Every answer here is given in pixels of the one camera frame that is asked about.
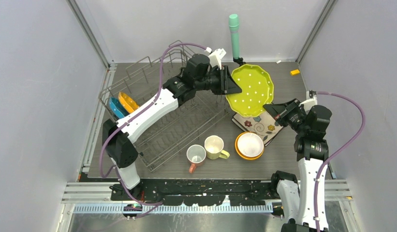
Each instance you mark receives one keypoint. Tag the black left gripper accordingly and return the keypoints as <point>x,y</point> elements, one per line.
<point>227,85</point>

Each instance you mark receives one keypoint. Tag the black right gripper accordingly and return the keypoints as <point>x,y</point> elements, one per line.
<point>277,110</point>

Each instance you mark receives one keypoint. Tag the square floral plate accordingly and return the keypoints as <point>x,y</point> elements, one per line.
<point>263,125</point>

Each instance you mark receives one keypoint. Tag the green polka dot plate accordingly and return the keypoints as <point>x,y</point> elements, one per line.
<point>257,90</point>

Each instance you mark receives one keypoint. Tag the orange polka dot plate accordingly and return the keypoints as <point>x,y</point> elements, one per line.
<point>127,102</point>

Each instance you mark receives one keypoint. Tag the blue polka dot plate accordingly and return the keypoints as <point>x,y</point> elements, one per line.
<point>118,110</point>

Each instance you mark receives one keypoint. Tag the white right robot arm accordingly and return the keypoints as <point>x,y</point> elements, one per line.
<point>303,200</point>

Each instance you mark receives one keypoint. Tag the white bowl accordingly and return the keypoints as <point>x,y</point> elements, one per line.
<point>250,144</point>

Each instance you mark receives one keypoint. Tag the small yellow block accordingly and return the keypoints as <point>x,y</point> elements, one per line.
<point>294,72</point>

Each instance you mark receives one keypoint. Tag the orange bowl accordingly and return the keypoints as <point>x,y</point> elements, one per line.
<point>241,153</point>

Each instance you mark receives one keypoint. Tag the yellow green mug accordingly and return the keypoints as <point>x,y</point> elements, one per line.
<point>214,147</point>

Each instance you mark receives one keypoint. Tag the green microphone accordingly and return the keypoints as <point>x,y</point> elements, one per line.
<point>233,23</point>

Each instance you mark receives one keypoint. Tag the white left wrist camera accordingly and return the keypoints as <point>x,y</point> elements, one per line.
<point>216,56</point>

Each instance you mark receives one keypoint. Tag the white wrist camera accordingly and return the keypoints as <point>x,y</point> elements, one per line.
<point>216,56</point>
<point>311,100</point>

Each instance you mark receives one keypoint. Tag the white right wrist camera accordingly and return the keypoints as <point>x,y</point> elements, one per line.
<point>311,100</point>

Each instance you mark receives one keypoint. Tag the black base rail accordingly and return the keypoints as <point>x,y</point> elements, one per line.
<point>201,192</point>

